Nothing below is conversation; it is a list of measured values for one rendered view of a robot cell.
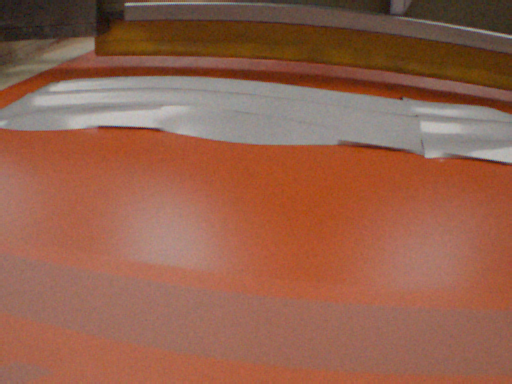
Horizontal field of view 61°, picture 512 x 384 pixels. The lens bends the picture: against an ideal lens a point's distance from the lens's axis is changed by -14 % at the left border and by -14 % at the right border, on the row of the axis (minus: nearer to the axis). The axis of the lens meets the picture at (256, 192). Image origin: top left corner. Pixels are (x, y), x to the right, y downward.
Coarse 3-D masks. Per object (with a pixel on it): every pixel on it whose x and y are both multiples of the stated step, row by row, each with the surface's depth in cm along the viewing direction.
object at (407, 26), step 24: (168, 0) 24; (288, 24) 23; (312, 24) 23; (336, 24) 23; (360, 24) 22; (384, 24) 22; (408, 24) 22; (432, 24) 22; (456, 24) 22; (480, 48) 22; (504, 48) 22
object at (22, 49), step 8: (32, 40) 33; (40, 40) 34; (48, 40) 35; (56, 40) 36; (64, 40) 37; (0, 48) 29; (8, 48) 30; (16, 48) 31; (24, 48) 32; (32, 48) 33; (40, 48) 34; (0, 56) 29; (8, 56) 30; (16, 56) 31; (24, 56) 32; (0, 64) 29
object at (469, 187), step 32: (416, 96) 23; (448, 96) 24; (480, 96) 25; (448, 160) 16; (480, 160) 16; (448, 192) 13; (480, 192) 13; (480, 224) 12; (480, 256) 10; (480, 288) 9
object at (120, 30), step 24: (120, 24) 26; (144, 24) 26; (168, 24) 26; (192, 24) 26; (216, 24) 26; (240, 24) 25; (264, 24) 25; (360, 48) 25; (384, 48) 25; (408, 48) 25; (432, 48) 24; (456, 48) 24; (504, 72) 24
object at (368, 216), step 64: (64, 64) 28; (128, 64) 28; (192, 64) 27; (256, 64) 28; (320, 64) 29; (0, 128) 17; (128, 128) 17; (0, 192) 12; (64, 192) 13; (128, 192) 13; (192, 192) 13; (256, 192) 13; (320, 192) 13; (384, 192) 13; (128, 256) 10; (192, 256) 10; (256, 256) 10; (320, 256) 10; (384, 256) 10; (448, 256) 10
